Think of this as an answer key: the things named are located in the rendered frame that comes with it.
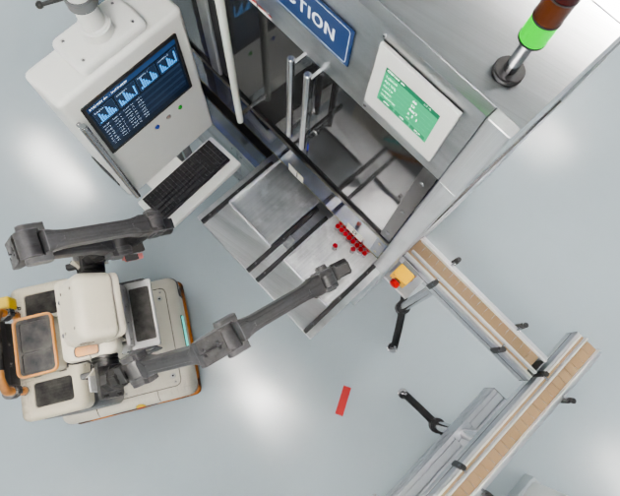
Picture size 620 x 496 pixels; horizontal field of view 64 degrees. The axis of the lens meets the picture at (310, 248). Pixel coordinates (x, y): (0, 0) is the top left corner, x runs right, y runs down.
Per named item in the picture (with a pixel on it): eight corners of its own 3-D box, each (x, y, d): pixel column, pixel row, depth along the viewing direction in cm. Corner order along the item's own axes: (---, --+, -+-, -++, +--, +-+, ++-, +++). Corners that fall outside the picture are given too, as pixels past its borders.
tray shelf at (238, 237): (280, 149, 223) (280, 147, 221) (392, 261, 212) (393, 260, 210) (197, 217, 213) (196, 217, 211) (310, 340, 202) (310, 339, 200)
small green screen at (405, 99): (366, 96, 119) (383, 38, 99) (432, 158, 116) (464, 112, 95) (362, 100, 119) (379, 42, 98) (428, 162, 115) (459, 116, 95)
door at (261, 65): (223, 74, 191) (198, -56, 134) (307, 156, 184) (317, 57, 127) (222, 74, 191) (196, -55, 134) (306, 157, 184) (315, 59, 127)
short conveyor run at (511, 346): (396, 262, 214) (404, 253, 199) (420, 238, 217) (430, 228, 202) (516, 383, 203) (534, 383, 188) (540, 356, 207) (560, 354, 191)
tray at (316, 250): (341, 208, 215) (342, 206, 211) (385, 251, 211) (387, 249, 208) (283, 261, 208) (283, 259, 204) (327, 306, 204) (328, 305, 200)
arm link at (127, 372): (109, 370, 159) (117, 385, 159) (130, 363, 154) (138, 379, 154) (131, 356, 167) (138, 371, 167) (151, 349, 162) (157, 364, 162)
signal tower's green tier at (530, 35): (531, 20, 85) (545, -2, 80) (553, 37, 84) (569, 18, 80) (513, 35, 84) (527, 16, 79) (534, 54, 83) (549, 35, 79)
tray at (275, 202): (288, 154, 220) (288, 151, 217) (329, 195, 216) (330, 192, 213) (229, 204, 213) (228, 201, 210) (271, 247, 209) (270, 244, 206)
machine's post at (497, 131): (354, 290, 295) (509, 96, 93) (362, 298, 295) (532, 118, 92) (347, 298, 294) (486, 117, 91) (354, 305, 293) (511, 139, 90)
